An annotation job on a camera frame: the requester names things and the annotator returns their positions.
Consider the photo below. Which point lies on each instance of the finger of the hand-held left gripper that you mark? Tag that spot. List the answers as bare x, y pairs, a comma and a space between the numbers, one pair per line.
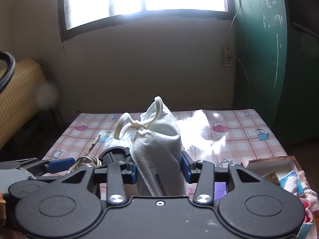
61, 164

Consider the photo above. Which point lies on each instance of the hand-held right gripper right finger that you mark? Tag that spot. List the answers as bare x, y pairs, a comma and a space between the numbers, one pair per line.
186, 169

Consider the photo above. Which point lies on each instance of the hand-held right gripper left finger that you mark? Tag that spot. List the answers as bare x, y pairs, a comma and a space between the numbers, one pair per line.
132, 171

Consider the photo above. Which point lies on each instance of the white face mask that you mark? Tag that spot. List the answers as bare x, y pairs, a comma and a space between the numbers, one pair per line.
159, 149

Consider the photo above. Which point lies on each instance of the pink cardboard box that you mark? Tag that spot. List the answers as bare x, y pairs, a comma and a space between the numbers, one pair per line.
271, 163

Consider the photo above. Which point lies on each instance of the brown woven cloth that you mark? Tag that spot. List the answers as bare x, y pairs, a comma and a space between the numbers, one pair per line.
272, 177

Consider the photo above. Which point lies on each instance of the blue tissue packet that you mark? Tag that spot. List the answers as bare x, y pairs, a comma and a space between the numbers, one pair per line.
290, 183

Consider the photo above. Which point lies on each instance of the white cup with black lid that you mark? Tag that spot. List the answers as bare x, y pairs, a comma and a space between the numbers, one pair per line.
114, 154

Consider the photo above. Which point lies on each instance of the purple packet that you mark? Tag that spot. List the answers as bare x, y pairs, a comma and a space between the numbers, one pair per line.
221, 191

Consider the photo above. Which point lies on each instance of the pink plaid tablecloth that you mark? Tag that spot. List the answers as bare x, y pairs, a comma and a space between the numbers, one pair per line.
224, 142

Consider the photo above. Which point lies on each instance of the tan woven sofa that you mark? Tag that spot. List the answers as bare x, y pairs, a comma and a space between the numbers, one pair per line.
17, 99

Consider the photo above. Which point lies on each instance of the pink cloth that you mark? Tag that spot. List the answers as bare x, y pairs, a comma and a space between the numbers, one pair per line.
307, 211

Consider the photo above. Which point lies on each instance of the flat blue face mask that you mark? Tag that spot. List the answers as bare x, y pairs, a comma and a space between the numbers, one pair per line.
303, 230

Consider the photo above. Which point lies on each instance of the green door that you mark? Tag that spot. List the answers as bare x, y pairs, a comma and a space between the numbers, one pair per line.
261, 54

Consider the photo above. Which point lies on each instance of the window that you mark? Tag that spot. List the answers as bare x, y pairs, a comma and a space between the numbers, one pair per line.
149, 0

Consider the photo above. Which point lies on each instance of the wall socket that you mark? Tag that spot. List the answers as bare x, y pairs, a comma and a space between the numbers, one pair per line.
228, 57

